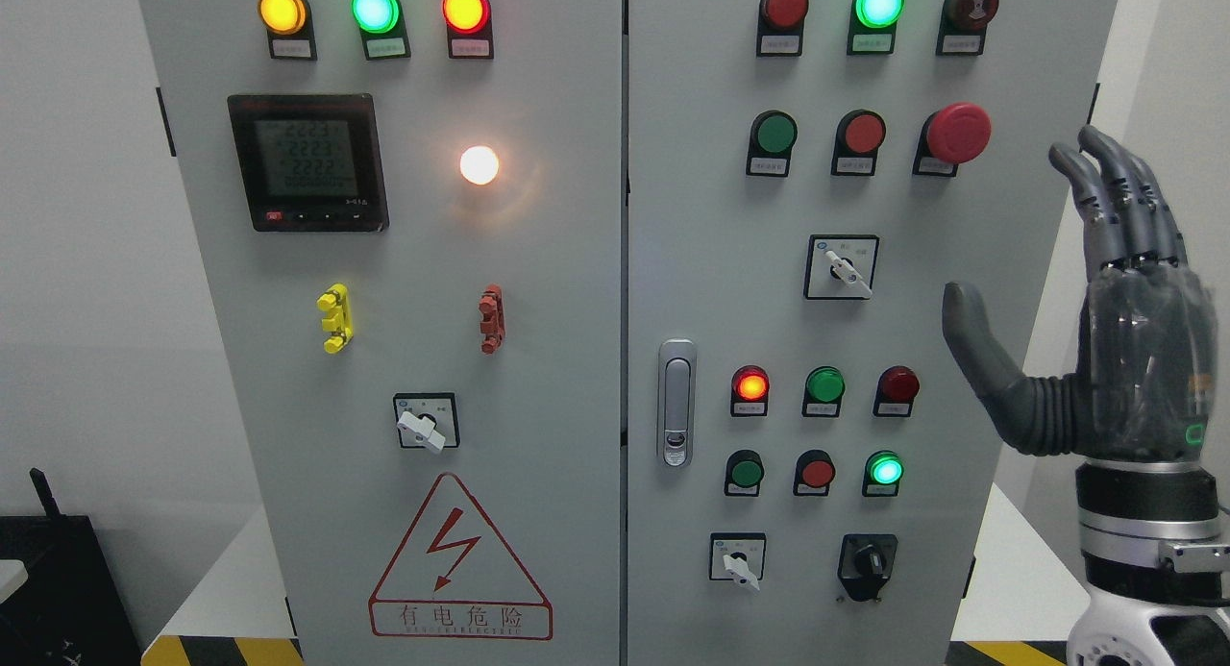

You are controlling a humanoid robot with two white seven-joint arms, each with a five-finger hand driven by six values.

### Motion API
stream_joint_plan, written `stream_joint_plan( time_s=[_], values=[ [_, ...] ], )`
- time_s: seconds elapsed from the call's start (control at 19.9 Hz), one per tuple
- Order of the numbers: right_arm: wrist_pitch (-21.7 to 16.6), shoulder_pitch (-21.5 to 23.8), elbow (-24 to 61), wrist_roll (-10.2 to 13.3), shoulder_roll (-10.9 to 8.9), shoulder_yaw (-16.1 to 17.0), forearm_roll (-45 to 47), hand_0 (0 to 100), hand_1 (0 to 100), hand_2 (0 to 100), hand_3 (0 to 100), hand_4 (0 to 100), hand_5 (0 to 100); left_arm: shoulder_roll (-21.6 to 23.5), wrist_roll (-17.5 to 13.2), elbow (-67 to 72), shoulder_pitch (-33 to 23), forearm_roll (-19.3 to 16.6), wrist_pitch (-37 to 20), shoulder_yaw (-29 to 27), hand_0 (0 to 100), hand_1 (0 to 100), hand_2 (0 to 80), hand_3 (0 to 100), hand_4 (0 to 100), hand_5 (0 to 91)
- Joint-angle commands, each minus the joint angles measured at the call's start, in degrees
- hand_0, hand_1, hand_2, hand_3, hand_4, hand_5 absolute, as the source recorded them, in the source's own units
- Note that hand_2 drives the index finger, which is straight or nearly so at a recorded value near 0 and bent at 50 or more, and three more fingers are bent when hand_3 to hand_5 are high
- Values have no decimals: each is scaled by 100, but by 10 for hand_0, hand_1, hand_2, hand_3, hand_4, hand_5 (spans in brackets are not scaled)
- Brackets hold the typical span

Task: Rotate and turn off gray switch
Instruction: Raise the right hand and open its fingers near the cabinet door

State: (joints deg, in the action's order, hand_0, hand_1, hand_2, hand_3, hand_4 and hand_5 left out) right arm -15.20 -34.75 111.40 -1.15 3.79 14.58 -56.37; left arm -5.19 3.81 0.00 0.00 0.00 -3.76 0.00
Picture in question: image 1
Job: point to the gray electrical cabinet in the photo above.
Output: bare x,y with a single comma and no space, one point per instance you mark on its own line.
594,170

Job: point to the green push button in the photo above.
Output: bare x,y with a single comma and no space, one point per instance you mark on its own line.
745,472
773,134

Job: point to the red indicator light top left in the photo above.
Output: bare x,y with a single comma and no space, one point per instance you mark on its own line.
469,29

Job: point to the green lit light top right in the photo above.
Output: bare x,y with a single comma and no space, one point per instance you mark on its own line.
872,27

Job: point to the silver door latch handle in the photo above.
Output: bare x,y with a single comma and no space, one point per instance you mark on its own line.
676,374

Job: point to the black box with antenna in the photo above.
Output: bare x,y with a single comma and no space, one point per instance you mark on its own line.
63,607

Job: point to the red push button upper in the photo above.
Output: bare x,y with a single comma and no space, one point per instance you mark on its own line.
857,141

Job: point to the electric hazard warning sticker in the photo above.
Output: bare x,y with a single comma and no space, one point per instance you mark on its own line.
454,576

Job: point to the yellow indicator light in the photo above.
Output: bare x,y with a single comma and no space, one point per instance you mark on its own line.
289,29

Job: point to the dark red buzzer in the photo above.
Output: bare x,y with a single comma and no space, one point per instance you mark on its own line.
963,27

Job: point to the dark red light top right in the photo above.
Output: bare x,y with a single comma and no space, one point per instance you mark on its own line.
780,27

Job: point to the green indicator light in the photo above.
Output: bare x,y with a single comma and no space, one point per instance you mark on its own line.
823,392
382,28

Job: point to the red emergency stop button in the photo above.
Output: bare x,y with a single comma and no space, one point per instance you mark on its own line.
956,134

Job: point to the red push button lower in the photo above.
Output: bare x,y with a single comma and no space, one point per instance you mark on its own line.
814,474

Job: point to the left panel gray rotary switch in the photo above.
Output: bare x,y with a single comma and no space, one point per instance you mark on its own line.
426,421

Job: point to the gray robotic hand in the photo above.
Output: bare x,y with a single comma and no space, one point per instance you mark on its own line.
1144,386

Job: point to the lit red indicator light middle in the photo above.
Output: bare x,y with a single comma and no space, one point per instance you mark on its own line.
750,392

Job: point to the green indicator light top left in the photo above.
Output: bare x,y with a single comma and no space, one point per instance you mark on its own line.
382,28

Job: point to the black key selector switch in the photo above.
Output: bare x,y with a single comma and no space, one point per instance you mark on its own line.
866,564

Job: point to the red terminal clip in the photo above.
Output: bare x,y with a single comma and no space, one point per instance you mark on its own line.
492,320

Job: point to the yellow terminal clip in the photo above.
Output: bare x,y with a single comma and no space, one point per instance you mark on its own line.
337,319

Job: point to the green indicator light middle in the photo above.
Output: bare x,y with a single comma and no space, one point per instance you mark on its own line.
823,392

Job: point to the red push button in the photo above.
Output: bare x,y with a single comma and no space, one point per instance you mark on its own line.
857,141
814,474

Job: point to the lit green button lower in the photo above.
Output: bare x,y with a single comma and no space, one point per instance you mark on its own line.
882,474

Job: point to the green push button upper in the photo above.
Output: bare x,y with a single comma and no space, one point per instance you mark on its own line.
773,134

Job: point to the green push button lower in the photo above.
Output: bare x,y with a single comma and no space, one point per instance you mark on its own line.
745,472

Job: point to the digital power meter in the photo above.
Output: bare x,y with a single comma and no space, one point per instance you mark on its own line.
310,163

